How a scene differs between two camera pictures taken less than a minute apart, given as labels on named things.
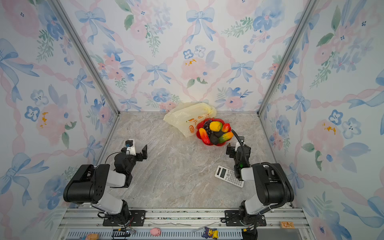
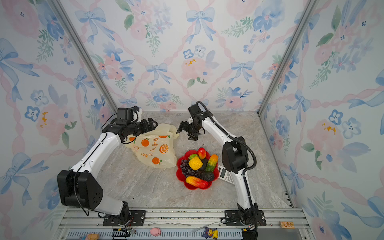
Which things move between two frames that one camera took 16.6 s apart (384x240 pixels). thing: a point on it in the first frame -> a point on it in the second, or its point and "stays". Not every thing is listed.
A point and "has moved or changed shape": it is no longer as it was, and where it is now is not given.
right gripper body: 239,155 -> 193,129
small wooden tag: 287,225 stays
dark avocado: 214,138 -> 207,175
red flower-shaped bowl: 200,125 has moved or changed shape
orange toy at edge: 93,236 stays
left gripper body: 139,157 -> 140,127
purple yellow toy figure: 210,233 stays
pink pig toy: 155,231 stays
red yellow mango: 204,136 -> 195,181
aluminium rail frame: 85,223 stays
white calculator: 228,175 stays
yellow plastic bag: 185,116 -> 156,148
